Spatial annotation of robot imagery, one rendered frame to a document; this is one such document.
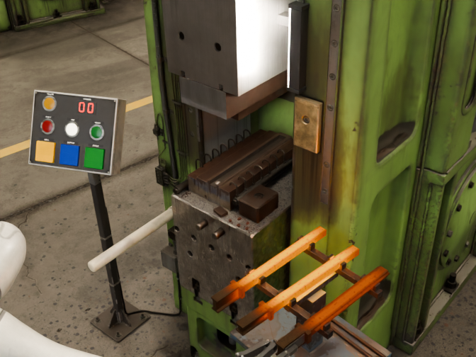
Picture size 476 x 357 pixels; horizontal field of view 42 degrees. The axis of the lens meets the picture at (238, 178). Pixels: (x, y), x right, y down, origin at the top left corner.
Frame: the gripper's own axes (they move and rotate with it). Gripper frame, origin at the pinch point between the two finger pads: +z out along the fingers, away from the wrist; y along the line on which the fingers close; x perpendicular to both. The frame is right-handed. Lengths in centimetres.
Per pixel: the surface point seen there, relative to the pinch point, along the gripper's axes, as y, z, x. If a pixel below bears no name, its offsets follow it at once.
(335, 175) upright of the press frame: -30, 51, 13
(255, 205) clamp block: -49, 34, -1
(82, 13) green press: -503, 221, -95
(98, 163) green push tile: -106, 9, 1
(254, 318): -11.6, -1.7, 1.0
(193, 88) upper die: -72, 30, 35
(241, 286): -22.4, 3.7, 1.1
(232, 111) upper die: -59, 35, 30
